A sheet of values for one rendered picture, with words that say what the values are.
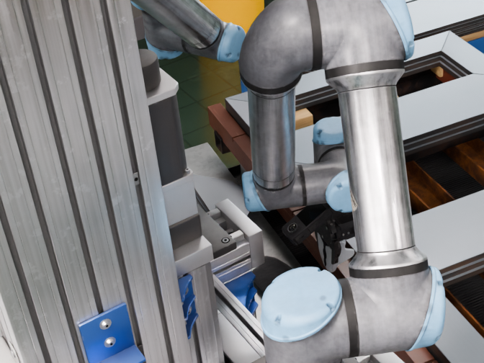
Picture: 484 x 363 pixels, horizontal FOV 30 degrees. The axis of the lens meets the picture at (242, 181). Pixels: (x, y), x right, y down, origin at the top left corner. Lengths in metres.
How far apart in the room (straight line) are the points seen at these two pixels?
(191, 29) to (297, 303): 0.61
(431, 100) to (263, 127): 1.10
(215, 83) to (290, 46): 3.01
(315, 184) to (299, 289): 0.34
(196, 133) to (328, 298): 2.71
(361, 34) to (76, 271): 0.51
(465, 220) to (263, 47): 0.91
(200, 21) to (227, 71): 2.71
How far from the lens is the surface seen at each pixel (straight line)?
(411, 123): 2.38
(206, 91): 4.22
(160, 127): 1.28
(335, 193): 1.59
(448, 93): 2.50
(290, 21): 1.28
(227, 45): 1.73
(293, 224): 1.78
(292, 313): 1.27
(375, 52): 1.28
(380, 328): 1.30
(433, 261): 1.96
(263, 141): 1.46
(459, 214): 2.08
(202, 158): 2.59
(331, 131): 1.67
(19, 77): 1.06
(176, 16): 1.61
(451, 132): 2.38
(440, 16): 2.91
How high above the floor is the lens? 2.17
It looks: 37 degrees down
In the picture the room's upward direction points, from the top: 6 degrees counter-clockwise
